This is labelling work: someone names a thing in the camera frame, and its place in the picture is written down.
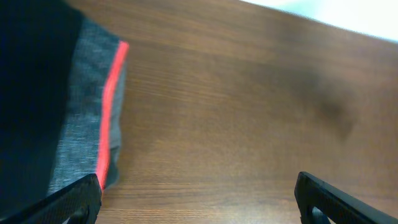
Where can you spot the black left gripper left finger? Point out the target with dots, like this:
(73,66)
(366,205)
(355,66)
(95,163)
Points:
(77,203)

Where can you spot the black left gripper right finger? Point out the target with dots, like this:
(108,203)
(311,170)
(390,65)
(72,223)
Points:
(320,203)

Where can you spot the black leggings red waistband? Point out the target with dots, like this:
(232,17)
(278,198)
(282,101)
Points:
(62,86)

